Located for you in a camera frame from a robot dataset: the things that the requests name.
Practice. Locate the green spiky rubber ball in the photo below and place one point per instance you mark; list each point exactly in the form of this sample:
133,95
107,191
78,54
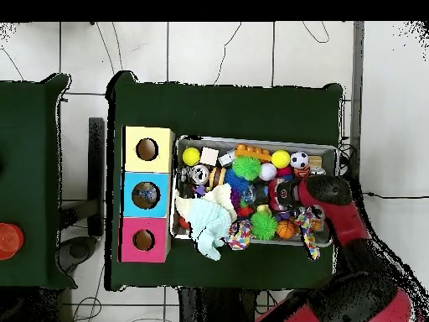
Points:
247,168
264,226

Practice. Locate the colourful polka-dot cloth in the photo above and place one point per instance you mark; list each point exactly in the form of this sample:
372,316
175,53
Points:
239,235
310,231

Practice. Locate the mint green muslin cloth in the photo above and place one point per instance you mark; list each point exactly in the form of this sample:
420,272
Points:
211,228

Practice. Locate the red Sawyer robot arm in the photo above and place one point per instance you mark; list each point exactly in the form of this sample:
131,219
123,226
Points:
342,221

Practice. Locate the clear mesh bin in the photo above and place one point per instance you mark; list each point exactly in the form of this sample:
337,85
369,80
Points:
184,144

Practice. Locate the wooden box with three holes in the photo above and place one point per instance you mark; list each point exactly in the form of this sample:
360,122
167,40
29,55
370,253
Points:
161,168

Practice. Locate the white baseball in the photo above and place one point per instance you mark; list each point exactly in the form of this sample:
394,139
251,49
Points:
268,172

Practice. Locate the orange toy basketball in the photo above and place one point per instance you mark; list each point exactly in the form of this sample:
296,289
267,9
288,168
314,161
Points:
286,230

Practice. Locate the black and white soccer ball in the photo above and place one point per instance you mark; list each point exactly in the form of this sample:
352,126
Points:
299,159

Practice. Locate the yellow smiley ball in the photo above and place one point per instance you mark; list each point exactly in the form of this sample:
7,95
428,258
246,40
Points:
191,156

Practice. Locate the black chair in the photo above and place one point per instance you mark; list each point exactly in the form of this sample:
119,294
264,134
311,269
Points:
96,174

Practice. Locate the green cloth side table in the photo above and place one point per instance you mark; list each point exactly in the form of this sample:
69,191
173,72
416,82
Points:
33,147

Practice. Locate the red plastic cup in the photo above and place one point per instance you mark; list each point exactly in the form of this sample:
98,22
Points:
9,240

